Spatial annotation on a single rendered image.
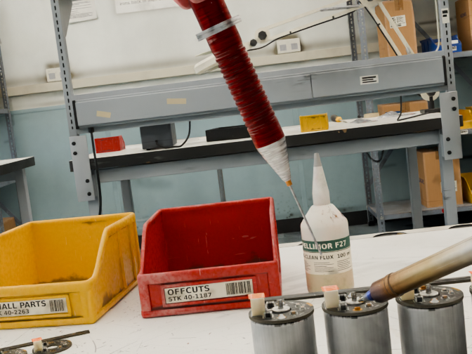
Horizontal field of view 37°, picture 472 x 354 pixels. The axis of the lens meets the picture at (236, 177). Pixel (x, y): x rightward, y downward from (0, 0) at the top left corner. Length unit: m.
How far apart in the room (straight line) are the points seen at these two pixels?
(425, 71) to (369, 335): 2.30
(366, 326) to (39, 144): 4.61
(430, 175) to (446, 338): 4.05
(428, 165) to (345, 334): 4.05
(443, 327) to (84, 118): 2.34
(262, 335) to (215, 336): 0.19
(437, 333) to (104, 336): 0.27
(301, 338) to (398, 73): 2.28
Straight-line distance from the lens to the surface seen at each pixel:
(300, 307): 0.28
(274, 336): 0.27
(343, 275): 0.51
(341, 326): 0.27
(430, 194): 4.34
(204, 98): 2.49
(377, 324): 0.27
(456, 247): 0.24
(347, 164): 4.66
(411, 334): 0.28
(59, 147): 4.80
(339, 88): 2.50
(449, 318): 0.27
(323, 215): 0.50
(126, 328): 0.50
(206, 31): 0.24
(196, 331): 0.47
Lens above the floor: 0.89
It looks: 6 degrees down
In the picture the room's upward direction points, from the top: 7 degrees counter-clockwise
